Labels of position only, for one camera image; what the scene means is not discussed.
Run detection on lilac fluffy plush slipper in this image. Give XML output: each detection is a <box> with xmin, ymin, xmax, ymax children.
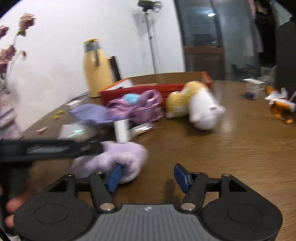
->
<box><xmin>71</xmin><ymin>141</ymin><xmax>148</xmax><ymax>183</ymax></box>

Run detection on iridescent plastic bag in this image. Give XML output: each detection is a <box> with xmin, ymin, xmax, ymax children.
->
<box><xmin>58</xmin><ymin>123</ymin><xmax>97</xmax><ymax>142</ymax></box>

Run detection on lavender knit cloth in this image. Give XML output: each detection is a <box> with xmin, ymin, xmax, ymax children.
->
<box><xmin>69</xmin><ymin>104</ymin><xmax>118</xmax><ymax>126</ymax></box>

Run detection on purple satin scrunchie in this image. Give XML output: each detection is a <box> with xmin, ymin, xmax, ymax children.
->
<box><xmin>107</xmin><ymin>89</ymin><xmax>164</xmax><ymax>125</ymax></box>

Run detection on white yellow plush alpaca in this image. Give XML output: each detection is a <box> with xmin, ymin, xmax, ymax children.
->
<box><xmin>166</xmin><ymin>81</ymin><xmax>225</xmax><ymax>131</ymax></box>

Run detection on light blue fluffy plush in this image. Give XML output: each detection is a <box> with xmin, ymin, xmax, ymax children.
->
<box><xmin>122</xmin><ymin>93</ymin><xmax>140</xmax><ymax>104</ymax></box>

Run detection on person's left hand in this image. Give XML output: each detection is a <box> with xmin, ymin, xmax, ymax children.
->
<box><xmin>4</xmin><ymin>193</ymin><xmax>31</xmax><ymax>228</ymax></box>

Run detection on pink artificial flowers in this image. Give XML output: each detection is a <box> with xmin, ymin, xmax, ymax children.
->
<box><xmin>0</xmin><ymin>13</ymin><xmax>37</xmax><ymax>75</ymax></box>

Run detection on red cardboard box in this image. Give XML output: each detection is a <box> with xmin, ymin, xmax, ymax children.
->
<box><xmin>100</xmin><ymin>71</ymin><xmax>213</xmax><ymax>107</ymax></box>

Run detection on dark wooden chair left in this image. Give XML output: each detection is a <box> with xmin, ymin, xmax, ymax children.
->
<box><xmin>109</xmin><ymin>56</ymin><xmax>121</xmax><ymax>82</ymax></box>

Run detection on dark wooden chair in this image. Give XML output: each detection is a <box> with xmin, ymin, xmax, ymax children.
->
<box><xmin>184</xmin><ymin>46</ymin><xmax>225</xmax><ymax>80</ymax></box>
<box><xmin>109</xmin><ymin>56</ymin><xmax>121</xmax><ymax>82</ymax></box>

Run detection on yellow thermos jug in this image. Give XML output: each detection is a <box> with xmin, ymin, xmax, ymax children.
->
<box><xmin>83</xmin><ymin>39</ymin><xmax>113</xmax><ymax>98</ymax></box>

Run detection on white yogurt cup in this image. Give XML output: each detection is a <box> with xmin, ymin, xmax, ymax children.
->
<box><xmin>242</xmin><ymin>78</ymin><xmax>265</xmax><ymax>100</ymax></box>

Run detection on dark wooden chair right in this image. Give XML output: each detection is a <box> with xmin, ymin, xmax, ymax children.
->
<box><xmin>184</xmin><ymin>46</ymin><xmax>225</xmax><ymax>80</ymax></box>

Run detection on orange white toy plane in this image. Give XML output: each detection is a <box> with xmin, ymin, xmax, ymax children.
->
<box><xmin>265</xmin><ymin>85</ymin><xmax>295</xmax><ymax>124</ymax></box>

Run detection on studio light on stand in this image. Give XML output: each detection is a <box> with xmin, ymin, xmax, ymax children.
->
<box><xmin>137</xmin><ymin>0</ymin><xmax>162</xmax><ymax>74</ymax></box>

